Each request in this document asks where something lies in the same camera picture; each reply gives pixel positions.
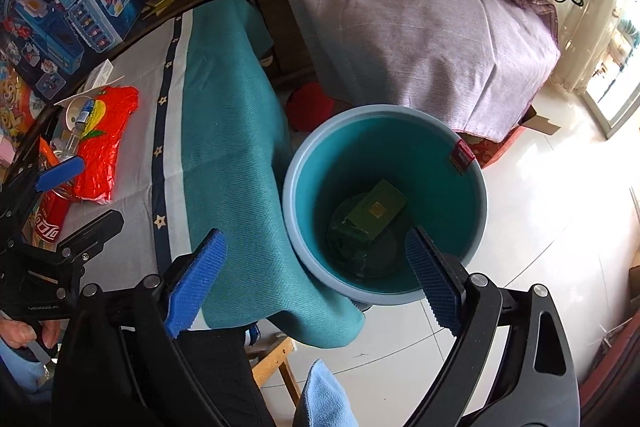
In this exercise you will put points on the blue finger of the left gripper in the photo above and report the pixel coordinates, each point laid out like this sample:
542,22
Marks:
60,174

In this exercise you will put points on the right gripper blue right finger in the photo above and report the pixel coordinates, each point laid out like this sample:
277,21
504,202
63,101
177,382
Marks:
441,286

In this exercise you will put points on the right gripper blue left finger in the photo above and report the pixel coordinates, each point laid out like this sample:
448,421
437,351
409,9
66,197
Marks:
194,282

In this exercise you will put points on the red cola can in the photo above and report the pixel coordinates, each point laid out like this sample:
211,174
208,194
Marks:
50,216

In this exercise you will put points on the clear bottle blue label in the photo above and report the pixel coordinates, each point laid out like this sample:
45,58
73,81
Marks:
70,147

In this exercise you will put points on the red yellow plastic bag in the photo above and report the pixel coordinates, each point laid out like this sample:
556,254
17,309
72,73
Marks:
99,143

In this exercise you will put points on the green cardboard box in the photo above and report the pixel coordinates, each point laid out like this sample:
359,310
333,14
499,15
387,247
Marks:
366,216

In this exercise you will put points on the pink paper cup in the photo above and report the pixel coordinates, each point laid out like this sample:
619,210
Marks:
74,107

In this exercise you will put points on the green white medicine box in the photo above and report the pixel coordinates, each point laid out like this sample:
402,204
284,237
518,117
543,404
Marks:
99,76

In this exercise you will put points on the teal trash bin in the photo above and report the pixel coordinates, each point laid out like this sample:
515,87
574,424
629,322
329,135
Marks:
362,180

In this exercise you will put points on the left hand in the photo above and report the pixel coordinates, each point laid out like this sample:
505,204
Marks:
17,334

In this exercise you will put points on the paw patrol gift bag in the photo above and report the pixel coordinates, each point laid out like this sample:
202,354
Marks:
20,106

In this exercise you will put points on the striped teal grey tablecloth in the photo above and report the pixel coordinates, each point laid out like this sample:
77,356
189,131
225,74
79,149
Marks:
207,148

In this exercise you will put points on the purple cloth covered furniture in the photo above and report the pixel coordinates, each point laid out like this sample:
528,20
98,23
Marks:
476,65

